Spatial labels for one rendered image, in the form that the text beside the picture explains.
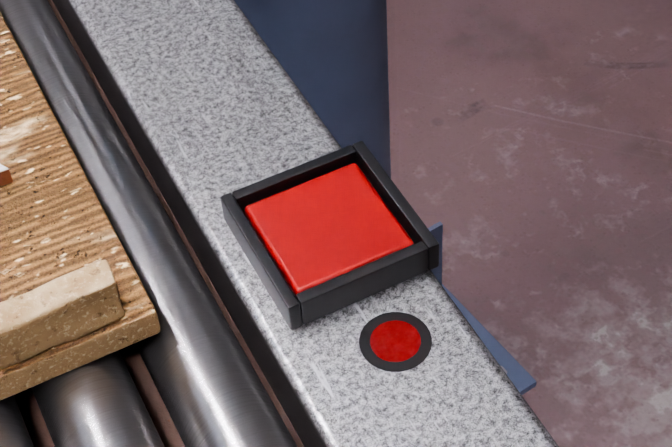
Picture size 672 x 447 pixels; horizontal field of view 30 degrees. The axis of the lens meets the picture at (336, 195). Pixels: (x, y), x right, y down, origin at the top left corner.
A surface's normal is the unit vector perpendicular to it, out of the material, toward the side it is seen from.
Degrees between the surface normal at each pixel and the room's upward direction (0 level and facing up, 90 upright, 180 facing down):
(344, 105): 90
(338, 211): 0
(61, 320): 93
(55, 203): 0
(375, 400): 0
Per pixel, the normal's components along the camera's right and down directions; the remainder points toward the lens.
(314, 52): 0.20, 0.72
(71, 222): -0.05, -0.67
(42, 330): 0.52, 0.68
